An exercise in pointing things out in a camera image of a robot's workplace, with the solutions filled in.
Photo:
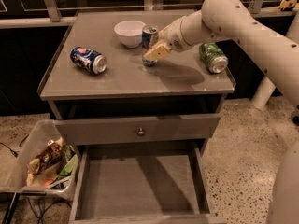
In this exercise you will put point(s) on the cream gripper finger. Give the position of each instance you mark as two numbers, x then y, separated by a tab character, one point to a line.
154	37
157	52

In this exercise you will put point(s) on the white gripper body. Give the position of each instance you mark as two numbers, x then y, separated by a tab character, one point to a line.
170	35

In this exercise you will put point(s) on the redbull can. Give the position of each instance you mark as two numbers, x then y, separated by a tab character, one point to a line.
146	32

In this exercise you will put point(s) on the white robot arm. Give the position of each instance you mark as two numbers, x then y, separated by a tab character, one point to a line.
276	55

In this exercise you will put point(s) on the green soda can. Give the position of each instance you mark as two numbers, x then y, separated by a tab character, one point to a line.
213	57

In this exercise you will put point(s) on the blue pepsi can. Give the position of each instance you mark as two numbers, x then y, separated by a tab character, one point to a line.
94	62

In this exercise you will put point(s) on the grey drawer cabinet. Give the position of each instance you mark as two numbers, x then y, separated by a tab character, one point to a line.
178	85

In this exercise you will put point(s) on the upper drawer with knob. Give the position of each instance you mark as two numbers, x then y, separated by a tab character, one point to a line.
137	129

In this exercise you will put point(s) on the open middle drawer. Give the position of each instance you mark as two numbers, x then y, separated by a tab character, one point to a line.
142	183

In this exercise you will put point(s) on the white ceramic bowl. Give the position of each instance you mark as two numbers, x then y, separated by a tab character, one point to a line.
129	33

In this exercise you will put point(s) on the metal window railing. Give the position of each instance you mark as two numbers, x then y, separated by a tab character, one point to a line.
53	3

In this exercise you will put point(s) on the green snack packet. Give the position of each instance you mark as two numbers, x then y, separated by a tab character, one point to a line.
70	160

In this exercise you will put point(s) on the brown snack bag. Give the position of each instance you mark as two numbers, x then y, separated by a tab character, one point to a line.
49	156

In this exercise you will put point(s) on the clear plastic bin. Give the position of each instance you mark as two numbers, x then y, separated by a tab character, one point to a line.
46	183

